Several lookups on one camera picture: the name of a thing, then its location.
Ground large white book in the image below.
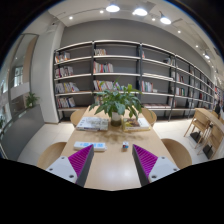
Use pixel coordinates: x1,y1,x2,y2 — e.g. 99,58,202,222
75,115,110,132

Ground grey shelf unit with books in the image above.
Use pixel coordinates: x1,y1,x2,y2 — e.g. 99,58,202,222
52,39,218,123

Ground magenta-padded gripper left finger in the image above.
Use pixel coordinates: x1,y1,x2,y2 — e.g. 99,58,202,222
45,143,96,188

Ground green potted plant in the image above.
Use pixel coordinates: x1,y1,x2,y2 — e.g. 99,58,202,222
88,79,145,128

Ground white power strip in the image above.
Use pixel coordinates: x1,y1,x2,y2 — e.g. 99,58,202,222
73,140,108,153

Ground round-backed wooden chair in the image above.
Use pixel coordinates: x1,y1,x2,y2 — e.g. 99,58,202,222
37,141,68,170
69,108,89,128
141,107,158,127
160,138,194,170

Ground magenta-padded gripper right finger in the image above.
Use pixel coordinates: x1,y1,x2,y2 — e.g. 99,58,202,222
131,143,180,188

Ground yellow-edged picture book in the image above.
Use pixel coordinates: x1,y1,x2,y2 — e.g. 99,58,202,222
121,117,152,132

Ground small green ledge plant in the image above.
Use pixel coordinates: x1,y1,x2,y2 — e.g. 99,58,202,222
25,91,41,109

